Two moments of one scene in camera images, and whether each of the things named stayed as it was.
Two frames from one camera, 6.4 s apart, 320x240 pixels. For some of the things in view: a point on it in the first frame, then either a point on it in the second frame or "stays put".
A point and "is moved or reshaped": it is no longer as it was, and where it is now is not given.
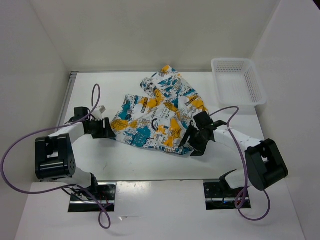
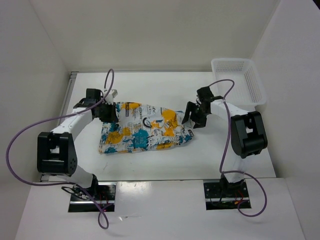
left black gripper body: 96,129 -> 102,112
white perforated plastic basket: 238,82 stays put
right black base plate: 216,199 stays put
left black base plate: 103,199 stays put
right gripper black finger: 190,131 -> 190,106
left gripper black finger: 110,133 -> 110,112
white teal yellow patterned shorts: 159,119 is moved or reshaped
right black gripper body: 199,136 -> 198,112
